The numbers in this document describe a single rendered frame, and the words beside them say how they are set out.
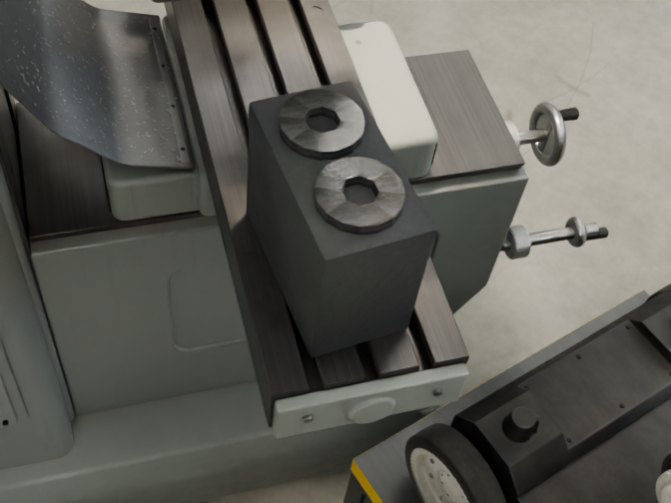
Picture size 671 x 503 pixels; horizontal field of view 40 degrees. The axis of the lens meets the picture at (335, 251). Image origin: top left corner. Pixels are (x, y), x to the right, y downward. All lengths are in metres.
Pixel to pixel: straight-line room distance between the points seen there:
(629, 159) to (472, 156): 1.22
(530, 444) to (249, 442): 0.62
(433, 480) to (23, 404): 0.68
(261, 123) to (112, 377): 0.86
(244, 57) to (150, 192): 0.23
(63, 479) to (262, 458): 0.37
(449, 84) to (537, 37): 1.35
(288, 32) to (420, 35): 1.52
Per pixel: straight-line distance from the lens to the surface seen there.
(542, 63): 2.89
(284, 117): 0.97
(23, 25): 1.30
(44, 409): 1.68
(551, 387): 1.49
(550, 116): 1.70
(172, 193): 1.35
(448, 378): 1.06
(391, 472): 1.57
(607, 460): 1.48
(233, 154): 1.20
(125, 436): 1.81
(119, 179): 1.33
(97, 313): 1.55
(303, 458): 1.87
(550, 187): 2.54
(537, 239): 1.72
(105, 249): 1.41
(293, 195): 0.92
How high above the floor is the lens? 1.83
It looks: 53 degrees down
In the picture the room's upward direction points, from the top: 9 degrees clockwise
